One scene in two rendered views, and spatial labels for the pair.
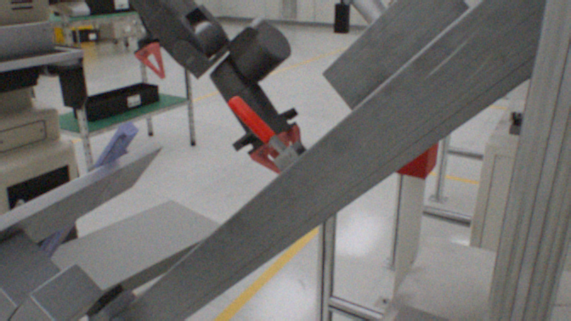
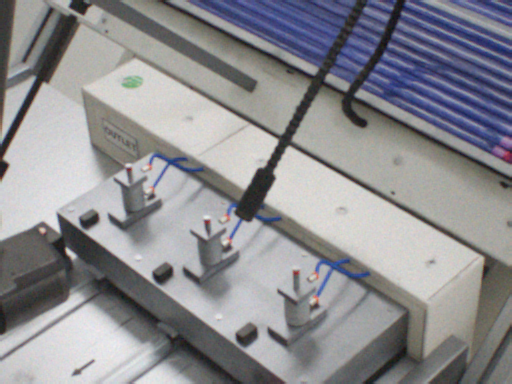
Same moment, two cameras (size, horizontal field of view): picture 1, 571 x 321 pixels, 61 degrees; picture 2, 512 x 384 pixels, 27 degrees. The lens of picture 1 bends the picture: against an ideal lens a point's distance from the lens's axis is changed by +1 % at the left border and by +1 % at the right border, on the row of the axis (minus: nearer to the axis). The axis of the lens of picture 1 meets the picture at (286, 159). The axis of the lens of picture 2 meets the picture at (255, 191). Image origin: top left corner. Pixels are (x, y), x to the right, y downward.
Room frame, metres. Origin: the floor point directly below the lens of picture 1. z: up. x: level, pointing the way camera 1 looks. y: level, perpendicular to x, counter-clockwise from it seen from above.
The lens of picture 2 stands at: (0.50, 0.83, 1.33)
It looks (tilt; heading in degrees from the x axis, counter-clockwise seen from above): 4 degrees down; 274
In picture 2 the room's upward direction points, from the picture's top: 29 degrees clockwise
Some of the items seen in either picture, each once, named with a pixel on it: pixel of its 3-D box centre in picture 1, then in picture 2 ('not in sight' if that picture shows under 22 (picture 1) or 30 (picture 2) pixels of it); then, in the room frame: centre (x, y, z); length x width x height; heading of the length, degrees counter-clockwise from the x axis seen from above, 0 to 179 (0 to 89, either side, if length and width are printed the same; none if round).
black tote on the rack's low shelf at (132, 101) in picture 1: (118, 100); not in sight; (3.03, 1.08, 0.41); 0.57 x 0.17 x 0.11; 150
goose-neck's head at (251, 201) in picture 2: not in sight; (255, 194); (0.56, -0.05, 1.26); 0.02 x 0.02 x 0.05; 60
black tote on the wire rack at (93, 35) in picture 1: (81, 36); not in sight; (6.76, 2.78, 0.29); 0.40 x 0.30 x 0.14; 150
